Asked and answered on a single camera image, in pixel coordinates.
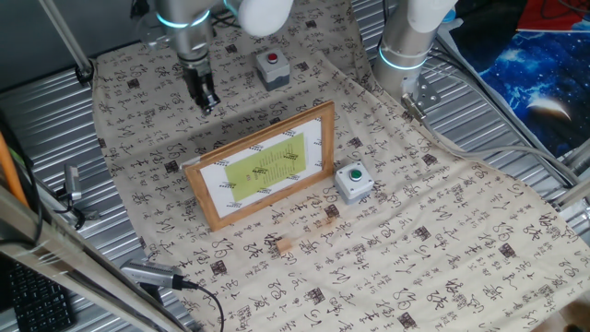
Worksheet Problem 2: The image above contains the red sheet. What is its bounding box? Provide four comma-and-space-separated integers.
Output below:
515, 0, 590, 34

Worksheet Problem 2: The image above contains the black camera cable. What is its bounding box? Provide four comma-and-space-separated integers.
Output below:
177, 278, 226, 332

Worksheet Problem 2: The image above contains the orange cable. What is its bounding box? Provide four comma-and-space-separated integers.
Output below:
0, 131, 30, 208

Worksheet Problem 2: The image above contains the wooden picture frame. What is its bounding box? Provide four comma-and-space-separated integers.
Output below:
183, 100, 336, 232

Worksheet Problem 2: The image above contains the grey box with red button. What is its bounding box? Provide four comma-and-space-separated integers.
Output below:
255, 48, 291, 92

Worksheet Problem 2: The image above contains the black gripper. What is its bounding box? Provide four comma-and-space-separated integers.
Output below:
182, 59, 223, 117

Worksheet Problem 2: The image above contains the blue space print poster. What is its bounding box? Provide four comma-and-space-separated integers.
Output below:
449, 0, 590, 159

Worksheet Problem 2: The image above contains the silver ribbed camera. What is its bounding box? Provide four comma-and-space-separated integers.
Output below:
119, 257, 186, 291

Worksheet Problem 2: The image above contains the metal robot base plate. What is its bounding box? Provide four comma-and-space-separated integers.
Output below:
399, 76, 442, 122

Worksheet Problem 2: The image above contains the aluminium frame profile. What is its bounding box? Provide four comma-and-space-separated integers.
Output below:
550, 137, 590, 231

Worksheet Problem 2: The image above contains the grey metal pole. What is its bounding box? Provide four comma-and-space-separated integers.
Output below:
37, 0, 97, 88

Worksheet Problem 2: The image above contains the beige calligraphy print cloth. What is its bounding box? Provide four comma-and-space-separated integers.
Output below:
89, 0, 590, 332

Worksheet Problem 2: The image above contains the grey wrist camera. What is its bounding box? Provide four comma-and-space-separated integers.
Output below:
131, 0, 179, 50

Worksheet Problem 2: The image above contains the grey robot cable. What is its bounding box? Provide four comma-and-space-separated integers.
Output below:
399, 94, 583, 188

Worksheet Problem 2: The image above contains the black keyboard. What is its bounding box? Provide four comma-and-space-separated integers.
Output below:
5, 258, 77, 332

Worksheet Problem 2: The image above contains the aluminium beam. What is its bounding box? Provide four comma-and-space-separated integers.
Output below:
0, 184, 188, 332

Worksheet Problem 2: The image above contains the grey box with green button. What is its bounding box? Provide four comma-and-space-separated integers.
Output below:
334, 160, 375, 206

